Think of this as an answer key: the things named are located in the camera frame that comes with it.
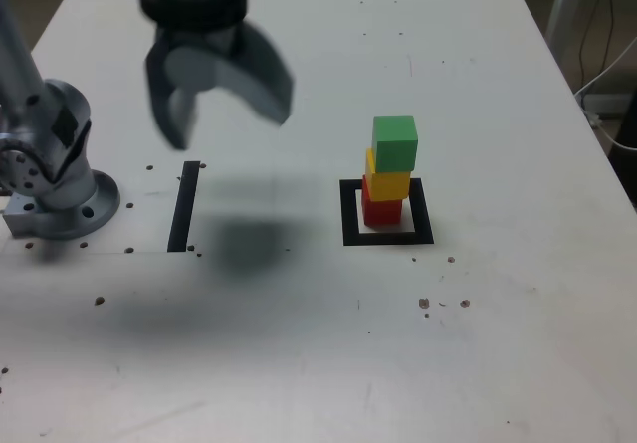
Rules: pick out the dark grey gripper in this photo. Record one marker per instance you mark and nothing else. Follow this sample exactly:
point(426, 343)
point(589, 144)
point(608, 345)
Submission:
point(199, 39)

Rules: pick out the green cube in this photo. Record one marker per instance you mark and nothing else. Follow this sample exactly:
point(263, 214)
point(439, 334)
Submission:
point(395, 144)

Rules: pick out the yellow cube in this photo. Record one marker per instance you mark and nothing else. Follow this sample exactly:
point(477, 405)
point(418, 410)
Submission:
point(393, 186)

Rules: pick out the red cube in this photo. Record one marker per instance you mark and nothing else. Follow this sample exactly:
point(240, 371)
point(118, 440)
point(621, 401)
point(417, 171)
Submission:
point(380, 212)

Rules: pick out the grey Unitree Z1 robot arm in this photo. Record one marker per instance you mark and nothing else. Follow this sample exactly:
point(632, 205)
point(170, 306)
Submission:
point(55, 114)

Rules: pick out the black tape square outline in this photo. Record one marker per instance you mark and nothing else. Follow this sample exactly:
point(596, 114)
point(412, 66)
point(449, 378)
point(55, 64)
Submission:
point(383, 239)

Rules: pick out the black tape strip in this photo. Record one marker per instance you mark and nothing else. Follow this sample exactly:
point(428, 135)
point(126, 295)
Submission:
point(182, 209)

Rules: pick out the grey power strip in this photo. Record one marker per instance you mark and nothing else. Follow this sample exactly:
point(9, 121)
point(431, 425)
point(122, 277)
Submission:
point(612, 103)

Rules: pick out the white metal frame leg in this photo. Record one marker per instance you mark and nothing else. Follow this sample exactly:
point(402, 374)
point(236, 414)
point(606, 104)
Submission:
point(560, 5)

